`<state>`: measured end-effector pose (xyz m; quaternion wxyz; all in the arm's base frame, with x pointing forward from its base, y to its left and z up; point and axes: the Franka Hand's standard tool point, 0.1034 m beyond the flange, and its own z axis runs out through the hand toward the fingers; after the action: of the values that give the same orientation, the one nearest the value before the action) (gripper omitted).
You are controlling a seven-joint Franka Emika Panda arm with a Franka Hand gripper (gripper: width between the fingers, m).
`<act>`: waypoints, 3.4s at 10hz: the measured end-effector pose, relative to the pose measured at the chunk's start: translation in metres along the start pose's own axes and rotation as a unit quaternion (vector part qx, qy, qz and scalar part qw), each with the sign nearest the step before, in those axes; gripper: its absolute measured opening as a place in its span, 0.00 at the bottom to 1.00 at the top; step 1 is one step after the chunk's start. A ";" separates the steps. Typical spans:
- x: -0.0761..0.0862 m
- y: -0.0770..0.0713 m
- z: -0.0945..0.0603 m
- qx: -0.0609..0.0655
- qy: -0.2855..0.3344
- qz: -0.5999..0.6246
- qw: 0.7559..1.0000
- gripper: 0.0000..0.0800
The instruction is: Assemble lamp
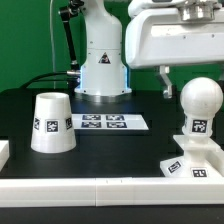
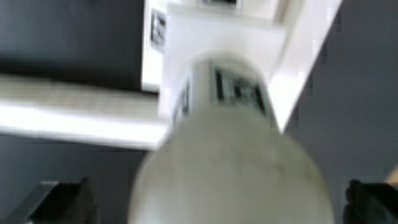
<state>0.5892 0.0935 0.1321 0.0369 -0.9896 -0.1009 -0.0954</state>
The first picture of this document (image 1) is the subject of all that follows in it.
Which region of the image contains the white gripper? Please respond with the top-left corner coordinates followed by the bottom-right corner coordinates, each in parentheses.
top-left (125, 8), bottom-right (224, 99)

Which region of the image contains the white lamp bulb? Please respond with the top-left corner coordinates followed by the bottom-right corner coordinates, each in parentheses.
top-left (180, 77), bottom-right (223, 143)

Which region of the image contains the white lamp base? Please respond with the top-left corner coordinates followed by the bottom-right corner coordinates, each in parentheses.
top-left (160, 135), bottom-right (224, 178)

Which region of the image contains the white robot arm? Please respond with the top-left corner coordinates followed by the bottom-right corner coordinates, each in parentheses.
top-left (75, 0), bottom-right (224, 102)

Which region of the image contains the white lamp shade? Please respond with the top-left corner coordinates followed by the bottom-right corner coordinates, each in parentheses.
top-left (31, 92), bottom-right (76, 153)

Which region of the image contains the white marker sheet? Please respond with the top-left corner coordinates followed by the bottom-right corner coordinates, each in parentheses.
top-left (72, 114), bottom-right (148, 130)

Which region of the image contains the white front fence bar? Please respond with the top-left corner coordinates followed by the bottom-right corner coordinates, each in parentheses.
top-left (0, 178), bottom-right (224, 208)

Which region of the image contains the white fence bar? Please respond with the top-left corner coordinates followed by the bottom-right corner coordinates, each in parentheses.
top-left (0, 140), bottom-right (9, 171)
top-left (0, 178), bottom-right (224, 208)

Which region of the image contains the white left fence bar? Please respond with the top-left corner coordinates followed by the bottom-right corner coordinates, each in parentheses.
top-left (0, 140), bottom-right (9, 171)

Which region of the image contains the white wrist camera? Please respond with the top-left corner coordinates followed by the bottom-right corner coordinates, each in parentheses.
top-left (128, 0), bottom-right (186, 18)

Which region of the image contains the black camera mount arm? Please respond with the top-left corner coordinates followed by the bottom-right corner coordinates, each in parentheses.
top-left (59, 0), bottom-right (84, 70)

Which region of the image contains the white hanging cable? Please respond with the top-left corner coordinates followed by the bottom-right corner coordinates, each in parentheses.
top-left (49, 0), bottom-right (57, 90)

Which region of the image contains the black cable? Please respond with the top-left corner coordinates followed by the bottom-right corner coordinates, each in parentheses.
top-left (19, 69), bottom-right (82, 90)

